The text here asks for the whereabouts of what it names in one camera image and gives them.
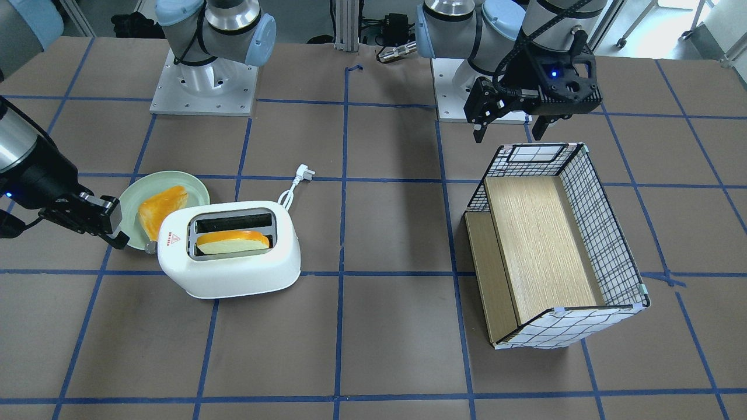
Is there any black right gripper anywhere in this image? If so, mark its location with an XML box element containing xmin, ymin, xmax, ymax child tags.
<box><xmin>40</xmin><ymin>191</ymin><xmax>130</xmax><ymax>250</ymax></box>

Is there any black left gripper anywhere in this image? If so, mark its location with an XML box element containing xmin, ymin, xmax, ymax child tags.
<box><xmin>464</xmin><ymin>29</ymin><xmax>603</xmax><ymax>144</ymax></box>

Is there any white two-slot toaster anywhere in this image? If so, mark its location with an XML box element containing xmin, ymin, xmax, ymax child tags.
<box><xmin>156</xmin><ymin>201</ymin><xmax>301</xmax><ymax>299</ymax></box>

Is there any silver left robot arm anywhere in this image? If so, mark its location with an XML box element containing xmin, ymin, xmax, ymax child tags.
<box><xmin>414</xmin><ymin>1</ymin><xmax>605</xmax><ymax>143</ymax></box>

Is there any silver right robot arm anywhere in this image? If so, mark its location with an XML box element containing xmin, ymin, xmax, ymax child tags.
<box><xmin>1</xmin><ymin>1</ymin><xmax>129</xmax><ymax>249</ymax></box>

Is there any toast slice in toaster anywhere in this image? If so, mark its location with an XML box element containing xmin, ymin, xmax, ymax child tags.
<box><xmin>194</xmin><ymin>230</ymin><xmax>271</xmax><ymax>256</ymax></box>

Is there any toast slice on plate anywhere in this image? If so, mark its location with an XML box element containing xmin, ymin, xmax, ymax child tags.
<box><xmin>138</xmin><ymin>185</ymin><xmax>189</xmax><ymax>241</ymax></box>

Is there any light green plate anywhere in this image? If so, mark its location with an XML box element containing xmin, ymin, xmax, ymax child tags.
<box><xmin>120</xmin><ymin>170</ymin><xmax>210</xmax><ymax>251</ymax></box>

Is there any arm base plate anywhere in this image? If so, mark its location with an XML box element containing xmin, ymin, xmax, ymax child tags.
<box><xmin>149</xmin><ymin>51</ymin><xmax>259</xmax><ymax>117</ymax></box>
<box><xmin>431</xmin><ymin>58</ymin><xmax>533</xmax><ymax>124</ymax></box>

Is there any wire grid wooden box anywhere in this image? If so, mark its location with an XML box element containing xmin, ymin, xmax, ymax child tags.
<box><xmin>464</xmin><ymin>143</ymin><xmax>651</xmax><ymax>350</ymax></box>

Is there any white toaster power cord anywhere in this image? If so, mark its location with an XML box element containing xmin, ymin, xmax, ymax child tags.
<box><xmin>277</xmin><ymin>163</ymin><xmax>317</xmax><ymax>211</ymax></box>

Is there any aluminium frame post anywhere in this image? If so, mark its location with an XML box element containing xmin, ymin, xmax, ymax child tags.
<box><xmin>331</xmin><ymin>0</ymin><xmax>362</xmax><ymax>55</ymax></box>

